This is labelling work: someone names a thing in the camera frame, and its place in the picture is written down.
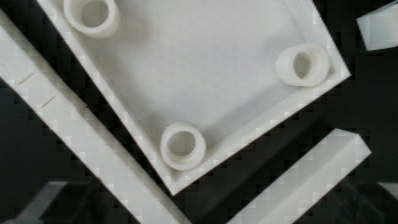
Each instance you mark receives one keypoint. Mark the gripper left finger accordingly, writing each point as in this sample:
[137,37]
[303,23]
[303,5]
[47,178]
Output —
[38,206]

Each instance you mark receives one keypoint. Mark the white table leg with tag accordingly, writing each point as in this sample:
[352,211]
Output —
[308,180]

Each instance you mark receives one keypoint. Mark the white square tabletop panel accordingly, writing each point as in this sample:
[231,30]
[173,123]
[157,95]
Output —
[180,56]

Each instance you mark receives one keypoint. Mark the white U-shaped obstacle fence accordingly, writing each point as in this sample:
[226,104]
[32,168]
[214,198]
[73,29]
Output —
[63,111]

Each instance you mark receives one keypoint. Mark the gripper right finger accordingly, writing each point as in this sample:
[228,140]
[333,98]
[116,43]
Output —
[391,188]

